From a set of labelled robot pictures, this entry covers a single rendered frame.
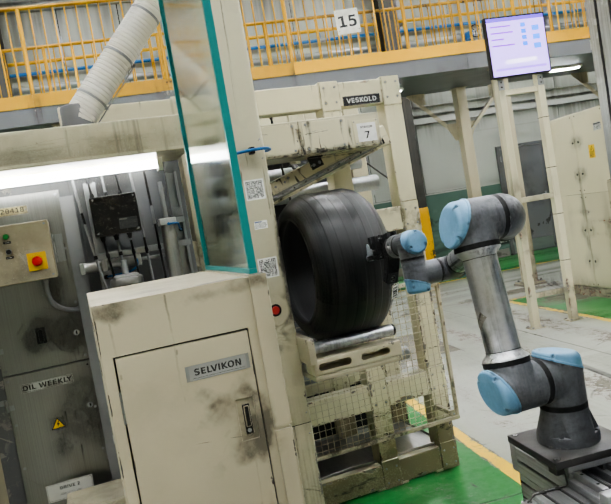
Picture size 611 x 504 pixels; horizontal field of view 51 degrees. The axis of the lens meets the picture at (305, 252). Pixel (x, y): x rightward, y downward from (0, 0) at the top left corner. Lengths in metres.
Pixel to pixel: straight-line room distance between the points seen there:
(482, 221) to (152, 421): 0.90
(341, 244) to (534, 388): 0.91
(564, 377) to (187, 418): 0.90
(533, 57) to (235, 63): 4.40
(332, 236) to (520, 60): 4.40
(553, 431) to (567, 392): 0.10
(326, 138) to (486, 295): 1.35
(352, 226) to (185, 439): 1.09
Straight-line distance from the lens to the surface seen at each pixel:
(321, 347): 2.38
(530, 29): 6.55
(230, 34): 2.47
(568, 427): 1.74
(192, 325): 1.49
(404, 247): 1.97
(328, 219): 2.30
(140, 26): 2.71
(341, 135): 2.80
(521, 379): 1.64
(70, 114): 2.61
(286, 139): 2.71
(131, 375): 1.48
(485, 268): 1.63
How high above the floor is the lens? 1.38
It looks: 3 degrees down
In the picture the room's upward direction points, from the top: 10 degrees counter-clockwise
